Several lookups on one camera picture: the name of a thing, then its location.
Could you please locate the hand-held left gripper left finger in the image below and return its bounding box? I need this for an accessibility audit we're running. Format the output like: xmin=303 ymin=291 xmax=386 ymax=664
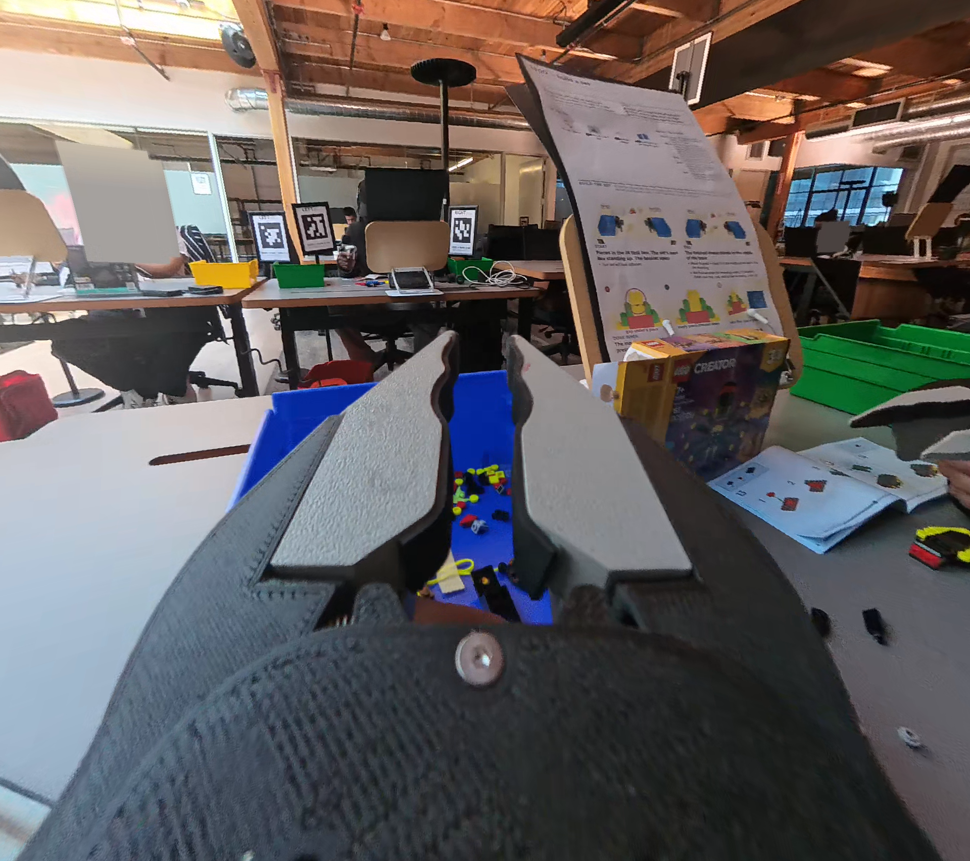
xmin=269 ymin=330 xmax=461 ymax=593

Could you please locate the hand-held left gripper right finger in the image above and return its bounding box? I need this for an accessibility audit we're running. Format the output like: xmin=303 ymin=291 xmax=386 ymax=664
xmin=506 ymin=334 xmax=694 ymax=600

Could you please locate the yellow black lego model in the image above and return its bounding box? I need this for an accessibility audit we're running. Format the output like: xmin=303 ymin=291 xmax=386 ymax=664
xmin=908 ymin=523 xmax=970 ymax=572

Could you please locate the pile of lego pieces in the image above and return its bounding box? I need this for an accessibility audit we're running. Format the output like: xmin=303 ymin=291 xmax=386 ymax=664
xmin=424 ymin=463 xmax=525 ymax=621

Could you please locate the blue plastic bin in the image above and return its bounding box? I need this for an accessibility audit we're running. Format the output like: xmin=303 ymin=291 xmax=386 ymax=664
xmin=227 ymin=368 xmax=558 ymax=627

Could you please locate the lego set box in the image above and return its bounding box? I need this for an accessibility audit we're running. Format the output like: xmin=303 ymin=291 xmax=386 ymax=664
xmin=612 ymin=329 xmax=791 ymax=482

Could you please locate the person's right hand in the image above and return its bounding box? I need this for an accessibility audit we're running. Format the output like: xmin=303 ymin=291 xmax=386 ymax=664
xmin=938 ymin=459 xmax=970 ymax=515

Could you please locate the green plastic bin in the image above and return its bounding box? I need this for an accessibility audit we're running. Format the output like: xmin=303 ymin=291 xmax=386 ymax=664
xmin=788 ymin=319 xmax=970 ymax=416

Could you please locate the open instruction booklet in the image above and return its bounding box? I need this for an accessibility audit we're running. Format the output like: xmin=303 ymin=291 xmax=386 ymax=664
xmin=708 ymin=437 xmax=952 ymax=555

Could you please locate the wooden office desk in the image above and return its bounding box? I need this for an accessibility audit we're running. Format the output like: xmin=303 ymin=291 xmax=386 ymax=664
xmin=0 ymin=277 xmax=268 ymax=398
xmin=242 ymin=273 xmax=543 ymax=386

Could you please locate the beige chair back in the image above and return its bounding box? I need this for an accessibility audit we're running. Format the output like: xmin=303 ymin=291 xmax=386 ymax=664
xmin=365 ymin=220 xmax=450 ymax=274

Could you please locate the small yellow bin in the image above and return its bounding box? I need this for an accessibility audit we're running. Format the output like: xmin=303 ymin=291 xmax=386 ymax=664
xmin=188 ymin=260 xmax=259 ymax=290

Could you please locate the black white tag board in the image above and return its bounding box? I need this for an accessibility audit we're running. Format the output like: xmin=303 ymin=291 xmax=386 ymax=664
xmin=249 ymin=211 xmax=294 ymax=265
xmin=292 ymin=202 xmax=336 ymax=257
xmin=447 ymin=205 xmax=480 ymax=256

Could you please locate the black monitor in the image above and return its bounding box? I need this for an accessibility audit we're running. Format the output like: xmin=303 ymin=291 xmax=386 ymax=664
xmin=364 ymin=167 xmax=448 ymax=225

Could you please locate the printed instruction sheet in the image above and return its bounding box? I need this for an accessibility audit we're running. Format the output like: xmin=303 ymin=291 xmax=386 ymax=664
xmin=506 ymin=54 xmax=785 ymax=363

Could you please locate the red bag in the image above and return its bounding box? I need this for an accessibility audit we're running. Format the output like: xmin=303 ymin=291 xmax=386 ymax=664
xmin=0 ymin=370 xmax=59 ymax=442

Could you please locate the black pole lamp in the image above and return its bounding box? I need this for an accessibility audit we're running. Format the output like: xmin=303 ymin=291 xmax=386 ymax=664
xmin=411 ymin=58 xmax=477 ymax=225

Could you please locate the black ceiling speaker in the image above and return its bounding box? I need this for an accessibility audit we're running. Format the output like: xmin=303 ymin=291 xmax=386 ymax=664
xmin=220 ymin=22 xmax=257 ymax=70

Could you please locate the white cable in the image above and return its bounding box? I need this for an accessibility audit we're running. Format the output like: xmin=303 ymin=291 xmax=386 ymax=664
xmin=458 ymin=261 xmax=531 ymax=288

